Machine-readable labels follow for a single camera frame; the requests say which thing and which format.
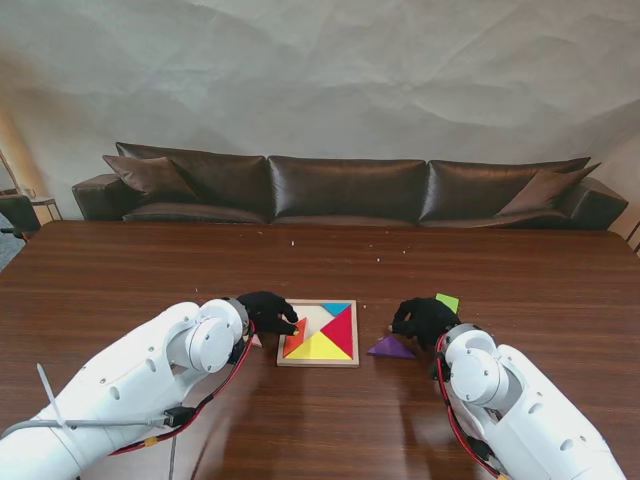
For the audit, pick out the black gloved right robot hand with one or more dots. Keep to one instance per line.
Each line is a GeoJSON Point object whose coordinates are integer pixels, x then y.
{"type": "Point", "coordinates": [425, 320]}

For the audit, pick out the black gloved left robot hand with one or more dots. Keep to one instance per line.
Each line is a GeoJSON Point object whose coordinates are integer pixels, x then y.
{"type": "Point", "coordinates": [265, 312]}

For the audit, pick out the orange tangram parallelogram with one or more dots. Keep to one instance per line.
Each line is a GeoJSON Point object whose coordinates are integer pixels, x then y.
{"type": "Point", "coordinates": [295, 342]}

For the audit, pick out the large yellow tangram triangle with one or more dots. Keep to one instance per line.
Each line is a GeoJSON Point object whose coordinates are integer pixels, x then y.
{"type": "Point", "coordinates": [317, 350]}

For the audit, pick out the small blue tangram triangle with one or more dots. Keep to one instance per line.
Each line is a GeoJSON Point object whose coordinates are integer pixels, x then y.
{"type": "Point", "coordinates": [336, 308]}

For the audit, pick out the large red tangram triangle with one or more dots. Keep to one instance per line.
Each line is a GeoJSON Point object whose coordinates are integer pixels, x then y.
{"type": "Point", "coordinates": [340, 330]}

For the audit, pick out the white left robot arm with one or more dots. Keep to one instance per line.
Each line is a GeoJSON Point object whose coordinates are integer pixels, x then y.
{"type": "Point", "coordinates": [140, 375]}

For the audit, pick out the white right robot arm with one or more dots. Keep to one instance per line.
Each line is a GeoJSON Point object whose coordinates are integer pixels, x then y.
{"type": "Point", "coordinates": [510, 400]}

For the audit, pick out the green tangram square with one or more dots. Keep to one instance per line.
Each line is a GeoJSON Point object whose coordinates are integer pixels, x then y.
{"type": "Point", "coordinates": [448, 301]}

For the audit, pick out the natural wood tangram triangle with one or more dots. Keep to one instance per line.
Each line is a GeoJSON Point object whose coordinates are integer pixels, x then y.
{"type": "Point", "coordinates": [257, 342]}

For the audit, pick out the purple tangram triangle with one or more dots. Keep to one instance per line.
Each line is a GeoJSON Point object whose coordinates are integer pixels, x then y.
{"type": "Point", "coordinates": [392, 348]}

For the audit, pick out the square wooden tangram tray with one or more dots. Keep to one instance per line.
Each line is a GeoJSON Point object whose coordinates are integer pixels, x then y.
{"type": "Point", "coordinates": [315, 320]}

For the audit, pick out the dark brown leather sofa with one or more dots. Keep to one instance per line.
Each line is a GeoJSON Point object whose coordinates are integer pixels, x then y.
{"type": "Point", "coordinates": [345, 190]}

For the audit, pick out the brown sofa cushion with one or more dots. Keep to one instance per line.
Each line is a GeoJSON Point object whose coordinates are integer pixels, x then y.
{"type": "Point", "coordinates": [545, 192]}
{"type": "Point", "coordinates": [150, 175]}

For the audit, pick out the small side table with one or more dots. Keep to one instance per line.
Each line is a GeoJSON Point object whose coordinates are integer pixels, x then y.
{"type": "Point", "coordinates": [45, 201]}

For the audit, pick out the dark chair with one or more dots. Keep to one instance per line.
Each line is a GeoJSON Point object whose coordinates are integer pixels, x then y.
{"type": "Point", "coordinates": [20, 212]}

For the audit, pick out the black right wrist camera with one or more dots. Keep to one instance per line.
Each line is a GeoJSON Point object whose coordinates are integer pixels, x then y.
{"type": "Point", "coordinates": [434, 367]}

